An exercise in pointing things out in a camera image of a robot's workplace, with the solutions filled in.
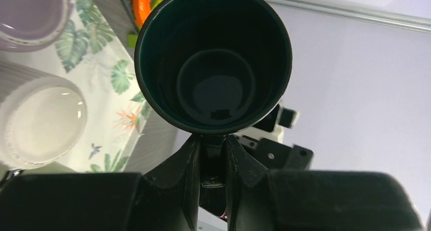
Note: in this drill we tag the orange arch brick assembly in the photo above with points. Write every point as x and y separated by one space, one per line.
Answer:
139 10

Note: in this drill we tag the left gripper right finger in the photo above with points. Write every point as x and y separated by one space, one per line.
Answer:
263 199

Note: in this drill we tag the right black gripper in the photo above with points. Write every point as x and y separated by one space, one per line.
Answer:
274 155

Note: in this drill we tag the small green cube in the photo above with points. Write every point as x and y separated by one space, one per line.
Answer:
132 40

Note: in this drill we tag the teal mug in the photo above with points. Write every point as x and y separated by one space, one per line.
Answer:
211 68

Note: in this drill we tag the lilac mug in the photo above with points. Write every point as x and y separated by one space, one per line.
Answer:
32 25

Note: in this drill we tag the leaf patterned metal tray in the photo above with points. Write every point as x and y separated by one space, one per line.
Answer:
90 55

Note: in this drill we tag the white mug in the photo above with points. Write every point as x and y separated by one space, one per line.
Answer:
43 116

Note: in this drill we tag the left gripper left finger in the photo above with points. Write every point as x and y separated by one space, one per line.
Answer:
165 198

